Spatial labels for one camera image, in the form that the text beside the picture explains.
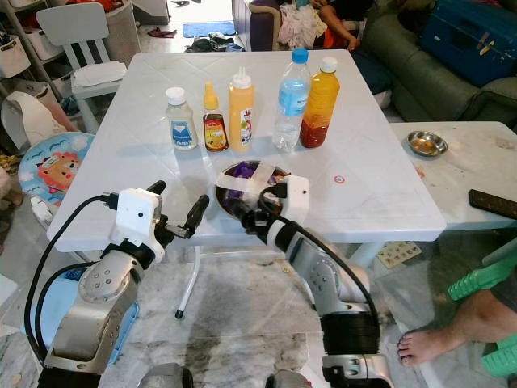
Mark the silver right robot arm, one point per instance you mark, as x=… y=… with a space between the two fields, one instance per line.
x=315 y=275

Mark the orange chili sauce bottle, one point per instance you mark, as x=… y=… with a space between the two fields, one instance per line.
x=319 y=105

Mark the person's bare leg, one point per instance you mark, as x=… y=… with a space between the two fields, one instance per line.
x=468 y=319

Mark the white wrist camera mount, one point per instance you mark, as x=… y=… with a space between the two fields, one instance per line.
x=137 y=217
x=295 y=198

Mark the grey left robot leg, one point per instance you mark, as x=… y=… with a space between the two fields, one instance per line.
x=168 y=377

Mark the grey robot leg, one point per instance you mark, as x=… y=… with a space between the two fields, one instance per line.
x=287 y=380
x=168 y=377

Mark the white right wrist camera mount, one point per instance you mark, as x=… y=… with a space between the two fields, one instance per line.
x=295 y=198

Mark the blue floor mat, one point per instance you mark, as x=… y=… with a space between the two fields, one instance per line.
x=208 y=29

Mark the blue suitcase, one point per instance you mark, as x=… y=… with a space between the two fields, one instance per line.
x=468 y=40

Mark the water bottle blue cap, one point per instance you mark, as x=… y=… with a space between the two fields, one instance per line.
x=291 y=101

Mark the dark clothes pile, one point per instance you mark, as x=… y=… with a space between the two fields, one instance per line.
x=210 y=44

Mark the clear bottle white cap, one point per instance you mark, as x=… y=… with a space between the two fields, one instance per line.
x=183 y=123

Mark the blue bear print child seat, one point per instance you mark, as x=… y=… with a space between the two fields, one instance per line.
x=60 y=170

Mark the pill blister pack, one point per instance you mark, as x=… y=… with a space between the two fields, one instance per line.
x=400 y=255

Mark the white storage bin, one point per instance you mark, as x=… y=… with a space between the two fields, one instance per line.
x=12 y=56

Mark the green plastic stool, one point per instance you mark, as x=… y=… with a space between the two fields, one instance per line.
x=481 y=283

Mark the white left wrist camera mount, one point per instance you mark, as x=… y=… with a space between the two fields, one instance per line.
x=137 y=217

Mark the grey right robot leg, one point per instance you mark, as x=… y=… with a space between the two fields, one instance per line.
x=287 y=380

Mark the yellow squeeze sauce bottle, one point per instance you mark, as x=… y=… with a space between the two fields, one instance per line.
x=241 y=113

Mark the grey-green sofa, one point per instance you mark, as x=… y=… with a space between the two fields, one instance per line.
x=420 y=89

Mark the white side table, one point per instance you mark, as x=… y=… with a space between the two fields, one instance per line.
x=477 y=166

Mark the small brown syrup bottle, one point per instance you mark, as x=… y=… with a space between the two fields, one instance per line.
x=214 y=128

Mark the floral fabric bundle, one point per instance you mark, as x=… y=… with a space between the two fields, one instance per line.
x=300 y=26

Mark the small steel dish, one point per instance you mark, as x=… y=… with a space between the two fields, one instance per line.
x=427 y=144

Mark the taped steel bowl purple contents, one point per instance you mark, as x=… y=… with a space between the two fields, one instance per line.
x=238 y=179

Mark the white curved plastic seat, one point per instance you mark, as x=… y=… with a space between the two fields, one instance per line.
x=28 y=121

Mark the grey child chair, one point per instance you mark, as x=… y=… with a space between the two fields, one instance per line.
x=73 y=23

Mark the black remote control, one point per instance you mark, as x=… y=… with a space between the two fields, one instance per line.
x=493 y=203

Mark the seated person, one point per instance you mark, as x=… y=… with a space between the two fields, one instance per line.
x=335 y=20

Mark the white folded cloth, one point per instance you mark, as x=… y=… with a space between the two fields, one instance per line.
x=98 y=74

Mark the white plastic folding table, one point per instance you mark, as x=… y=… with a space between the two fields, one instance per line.
x=129 y=178

